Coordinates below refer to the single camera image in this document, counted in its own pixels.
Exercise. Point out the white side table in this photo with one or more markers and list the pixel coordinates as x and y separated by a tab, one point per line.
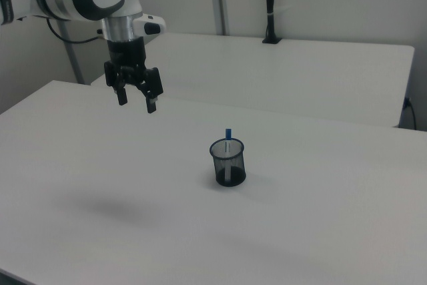
283	74

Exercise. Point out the black mesh pen cup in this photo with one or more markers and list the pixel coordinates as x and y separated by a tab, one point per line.
218	165

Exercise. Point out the white marker with blue cap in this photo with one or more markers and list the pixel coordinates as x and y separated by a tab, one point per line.
228	133

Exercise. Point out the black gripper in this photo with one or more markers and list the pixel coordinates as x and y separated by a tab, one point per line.
126	54

